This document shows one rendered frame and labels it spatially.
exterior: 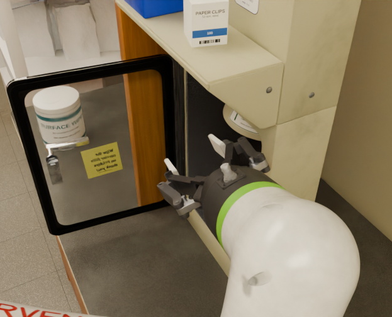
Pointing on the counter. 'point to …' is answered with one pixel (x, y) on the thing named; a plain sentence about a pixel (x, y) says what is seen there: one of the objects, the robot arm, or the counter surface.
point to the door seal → (80, 80)
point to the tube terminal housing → (295, 90)
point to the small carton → (206, 22)
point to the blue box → (156, 7)
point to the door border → (82, 81)
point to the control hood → (222, 66)
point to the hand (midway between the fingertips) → (195, 158)
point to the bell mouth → (242, 127)
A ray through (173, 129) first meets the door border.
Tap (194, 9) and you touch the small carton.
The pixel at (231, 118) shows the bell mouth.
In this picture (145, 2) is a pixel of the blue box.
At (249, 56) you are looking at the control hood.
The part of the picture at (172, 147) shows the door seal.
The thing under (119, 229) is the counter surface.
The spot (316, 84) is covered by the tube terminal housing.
